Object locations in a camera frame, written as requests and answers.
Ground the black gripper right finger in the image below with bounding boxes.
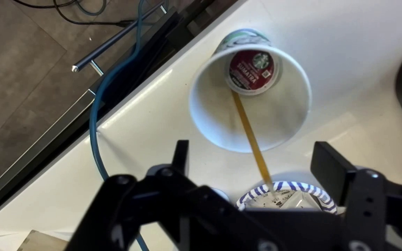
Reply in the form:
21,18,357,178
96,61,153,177
311,140,402,251

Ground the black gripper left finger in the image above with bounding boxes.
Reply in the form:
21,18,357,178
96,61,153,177
64,138,276,251

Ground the Starbucks Sumatra coffee pod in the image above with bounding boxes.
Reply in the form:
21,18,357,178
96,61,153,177
223,44,282,97

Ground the patterned paper cup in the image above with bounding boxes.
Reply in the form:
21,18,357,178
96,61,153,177
188,27,314,154

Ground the blue patterned paper bowl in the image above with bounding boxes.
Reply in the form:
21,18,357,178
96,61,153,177
234,179,340,216

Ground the wooden stir stick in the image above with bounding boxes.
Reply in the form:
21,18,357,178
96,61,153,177
229,89,273,185

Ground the dark base cabinet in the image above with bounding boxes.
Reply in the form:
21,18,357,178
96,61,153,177
0,0,247,228

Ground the blue cable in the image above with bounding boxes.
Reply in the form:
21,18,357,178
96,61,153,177
86,0,152,251

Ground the metal cabinet handle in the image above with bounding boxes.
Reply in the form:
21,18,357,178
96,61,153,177
70,4,169,78

